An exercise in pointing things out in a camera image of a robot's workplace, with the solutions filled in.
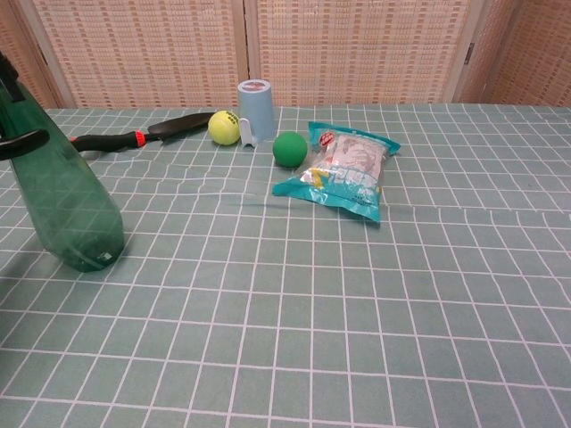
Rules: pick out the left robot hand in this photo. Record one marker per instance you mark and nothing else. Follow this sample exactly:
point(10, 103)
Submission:
point(22, 143)

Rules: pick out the green spray bottle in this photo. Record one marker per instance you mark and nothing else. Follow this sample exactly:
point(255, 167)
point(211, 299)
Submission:
point(67, 200)

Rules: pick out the black garden trowel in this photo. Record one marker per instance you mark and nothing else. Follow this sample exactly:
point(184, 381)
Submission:
point(178, 125)

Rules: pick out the yellow tennis ball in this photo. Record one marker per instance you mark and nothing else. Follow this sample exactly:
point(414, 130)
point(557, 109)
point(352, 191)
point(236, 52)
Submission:
point(224, 127)

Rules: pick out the small white plastic hook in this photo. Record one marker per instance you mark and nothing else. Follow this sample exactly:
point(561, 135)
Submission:
point(246, 131)

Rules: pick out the clear plastic jar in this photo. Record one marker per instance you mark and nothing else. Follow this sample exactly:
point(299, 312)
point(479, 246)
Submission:
point(258, 107)

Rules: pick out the green rubber ball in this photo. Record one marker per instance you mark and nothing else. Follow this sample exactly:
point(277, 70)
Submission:
point(290, 150)

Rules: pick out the green checked tablecloth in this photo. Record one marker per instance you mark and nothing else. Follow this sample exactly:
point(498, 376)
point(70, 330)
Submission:
point(312, 290)

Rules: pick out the bamboo folding screen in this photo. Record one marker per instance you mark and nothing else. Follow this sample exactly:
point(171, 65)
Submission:
point(334, 49)

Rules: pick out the teal snack bag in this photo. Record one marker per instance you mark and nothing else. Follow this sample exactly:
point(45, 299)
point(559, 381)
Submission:
point(348, 174)

